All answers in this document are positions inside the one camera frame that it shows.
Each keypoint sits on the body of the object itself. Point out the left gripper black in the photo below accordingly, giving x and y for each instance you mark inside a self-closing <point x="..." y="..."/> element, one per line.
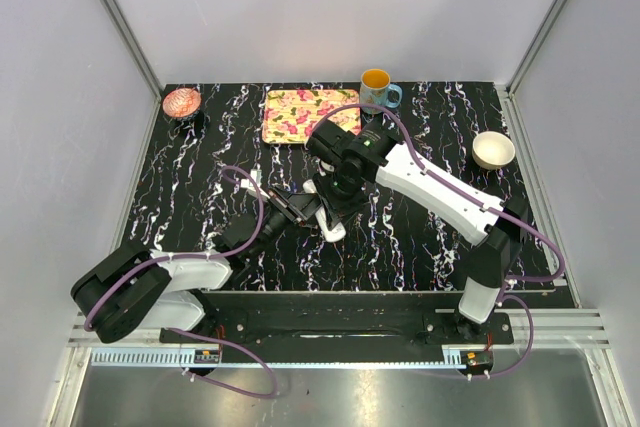
<point x="296" y="208"/>

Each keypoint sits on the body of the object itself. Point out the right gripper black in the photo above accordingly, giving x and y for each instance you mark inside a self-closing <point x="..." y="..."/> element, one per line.
<point x="322" y="179"/>

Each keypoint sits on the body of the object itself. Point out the white remote control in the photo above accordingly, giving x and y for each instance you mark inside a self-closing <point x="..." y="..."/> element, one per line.
<point x="331" y="235"/>

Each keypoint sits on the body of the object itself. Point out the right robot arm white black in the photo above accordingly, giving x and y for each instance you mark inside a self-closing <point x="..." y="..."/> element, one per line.
<point x="495" y="242"/>

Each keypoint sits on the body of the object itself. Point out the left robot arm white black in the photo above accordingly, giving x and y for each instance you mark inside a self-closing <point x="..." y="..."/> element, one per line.
<point x="137" y="287"/>

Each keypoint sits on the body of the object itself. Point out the floral yellow tray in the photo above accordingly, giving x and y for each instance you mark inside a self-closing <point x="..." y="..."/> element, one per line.
<point x="290" y="115"/>

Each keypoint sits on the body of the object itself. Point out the blue mug yellow inside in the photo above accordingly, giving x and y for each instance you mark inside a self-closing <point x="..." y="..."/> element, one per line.
<point x="376" y="88"/>

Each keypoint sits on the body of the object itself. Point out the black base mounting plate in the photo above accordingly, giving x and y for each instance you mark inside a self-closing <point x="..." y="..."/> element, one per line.
<point x="431" y="327"/>

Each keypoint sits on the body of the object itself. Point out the cream white bowl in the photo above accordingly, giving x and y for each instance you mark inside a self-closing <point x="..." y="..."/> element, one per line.
<point x="493" y="150"/>

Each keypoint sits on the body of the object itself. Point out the red patterned bowl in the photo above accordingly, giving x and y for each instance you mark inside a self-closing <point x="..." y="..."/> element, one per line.
<point x="182" y="103"/>

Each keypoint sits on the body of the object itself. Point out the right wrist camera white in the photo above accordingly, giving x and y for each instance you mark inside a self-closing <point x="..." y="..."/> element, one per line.
<point x="327" y="166"/>

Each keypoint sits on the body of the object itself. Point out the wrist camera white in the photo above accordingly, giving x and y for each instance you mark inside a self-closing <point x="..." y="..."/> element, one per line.
<point x="327" y="166"/>
<point x="253" y="185"/>

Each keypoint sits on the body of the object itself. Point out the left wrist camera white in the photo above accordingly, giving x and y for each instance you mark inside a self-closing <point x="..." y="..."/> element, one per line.
<point x="253" y="185"/>

